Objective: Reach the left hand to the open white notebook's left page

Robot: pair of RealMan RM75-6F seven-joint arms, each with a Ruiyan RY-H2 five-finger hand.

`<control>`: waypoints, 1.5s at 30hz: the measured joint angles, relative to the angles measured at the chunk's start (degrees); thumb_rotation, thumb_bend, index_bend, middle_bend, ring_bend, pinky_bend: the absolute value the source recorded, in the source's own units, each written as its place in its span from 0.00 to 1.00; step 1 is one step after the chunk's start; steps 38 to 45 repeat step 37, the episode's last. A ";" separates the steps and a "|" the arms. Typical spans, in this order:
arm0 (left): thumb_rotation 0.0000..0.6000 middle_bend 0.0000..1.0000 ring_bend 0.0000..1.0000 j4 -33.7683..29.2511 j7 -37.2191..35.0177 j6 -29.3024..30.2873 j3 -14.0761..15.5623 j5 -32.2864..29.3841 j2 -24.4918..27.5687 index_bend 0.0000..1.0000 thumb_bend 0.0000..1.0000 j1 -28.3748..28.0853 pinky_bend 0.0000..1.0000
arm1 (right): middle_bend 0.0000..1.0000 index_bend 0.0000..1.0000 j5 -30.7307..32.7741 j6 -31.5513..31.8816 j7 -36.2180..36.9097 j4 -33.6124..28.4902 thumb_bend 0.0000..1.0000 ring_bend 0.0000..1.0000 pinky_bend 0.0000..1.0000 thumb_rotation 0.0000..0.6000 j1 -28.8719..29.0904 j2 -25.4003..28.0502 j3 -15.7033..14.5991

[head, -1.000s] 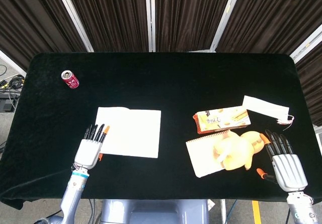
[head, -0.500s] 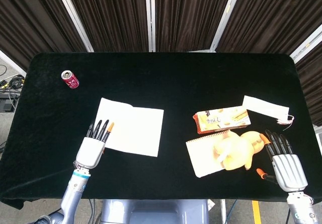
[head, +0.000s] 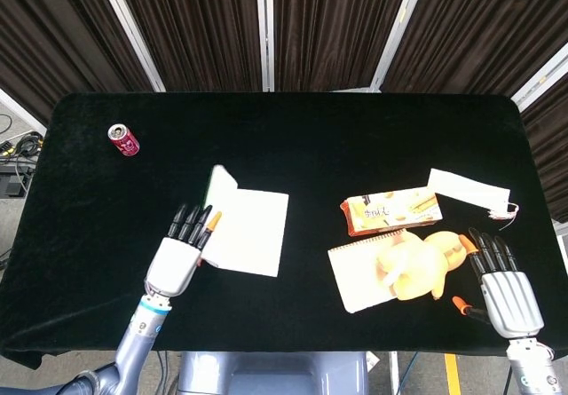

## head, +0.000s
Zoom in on right robot hand, orange fingertips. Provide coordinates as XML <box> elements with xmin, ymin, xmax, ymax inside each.
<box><xmin>451</xmin><ymin>227</ymin><xmax>546</xmax><ymax>339</ymax></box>

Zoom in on yellow plush duck toy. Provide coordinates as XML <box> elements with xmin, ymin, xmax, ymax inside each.
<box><xmin>375</xmin><ymin>230</ymin><xmax>477</xmax><ymax>302</ymax></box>

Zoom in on dark brown curtain panel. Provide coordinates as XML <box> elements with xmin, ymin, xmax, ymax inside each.
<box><xmin>110</xmin><ymin>0</ymin><xmax>267</xmax><ymax>93</ymax></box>
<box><xmin>518</xmin><ymin>95</ymin><xmax>568</xmax><ymax>224</ymax></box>
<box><xmin>381</xmin><ymin>0</ymin><xmax>568</xmax><ymax>99</ymax></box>
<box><xmin>0</xmin><ymin>0</ymin><xmax>154</xmax><ymax>126</ymax></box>
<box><xmin>271</xmin><ymin>0</ymin><xmax>416</xmax><ymax>93</ymax></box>

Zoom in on blue cable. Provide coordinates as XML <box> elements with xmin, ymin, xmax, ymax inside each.
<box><xmin>398</xmin><ymin>351</ymin><xmax>420</xmax><ymax>395</ymax></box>

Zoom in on white table leg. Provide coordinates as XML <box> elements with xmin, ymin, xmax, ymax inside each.
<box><xmin>387</xmin><ymin>351</ymin><xmax>401</xmax><ymax>395</ymax></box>

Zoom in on red drink can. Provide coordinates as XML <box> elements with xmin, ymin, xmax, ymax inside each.
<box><xmin>106</xmin><ymin>122</ymin><xmax>141</xmax><ymax>159</ymax></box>

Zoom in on white metal frame post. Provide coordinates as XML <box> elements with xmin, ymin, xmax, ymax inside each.
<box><xmin>509</xmin><ymin>42</ymin><xmax>568</xmax><ymax>112</ymax></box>
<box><xmin>0</xmin><ymin>87</ymin><xmax>48</xmax><ymax>138</ymax></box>
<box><xmin>255</xmin><ymin>0</ymin><xmax>276</xmax><ymax>93</ymax></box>
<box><xmin>92</xmin><ymin>0</ymin><xmax>167</xmax><ymax>93</ymax></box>
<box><xmin>368</xmin><ymin>0</ymin><xmax>432</xmax><ymax>93</ymax></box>

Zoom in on grey robot torso base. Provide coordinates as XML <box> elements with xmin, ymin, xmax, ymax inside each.
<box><xmin>177</xmin><ymin>351</ymin><xmax>371</xmax><ymax>395</ymax></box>

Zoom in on white flat packet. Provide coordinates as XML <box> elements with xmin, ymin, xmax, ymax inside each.
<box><xmin>426</xmin><ymin>168</ymin><xmax>519</xmax><ymax>232</ymax></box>

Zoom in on orange biscuit snack box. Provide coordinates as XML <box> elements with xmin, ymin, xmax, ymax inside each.
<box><xmin>339</xmin><ymin>186</ymin><xmax>444</xmax><ymax>238</ymax></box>

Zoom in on bundle of floor cables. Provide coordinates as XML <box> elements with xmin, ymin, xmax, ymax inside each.
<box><xmin>0</xmin><ymin>113</ymin><xmax>45</xmax><ymax>197</ymax></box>

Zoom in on cream spiral notebook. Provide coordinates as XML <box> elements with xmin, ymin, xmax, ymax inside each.
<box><xmin>327</xmin><ymin>228</ymin><xmax>428</xmax><ymax>314</ymax></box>

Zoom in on left robot hand, orange fingertips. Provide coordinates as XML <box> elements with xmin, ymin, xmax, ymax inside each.
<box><xmin>145</xmin><ymin>203</ymin><xmax>223</xmax><ymax>298</ymax></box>

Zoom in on black velvet tablecloth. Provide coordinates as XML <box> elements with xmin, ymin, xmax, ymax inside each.
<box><xmin>0</xmin><ymin>91</ymin><xmax>562</xmax><ymax>370</ymax></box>

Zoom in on yellow floor tape strip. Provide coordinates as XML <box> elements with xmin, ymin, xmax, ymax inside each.
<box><xmin>444</xmin><ymin>352</ymin><xmax>461</xmax><ymax>395</ymax></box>

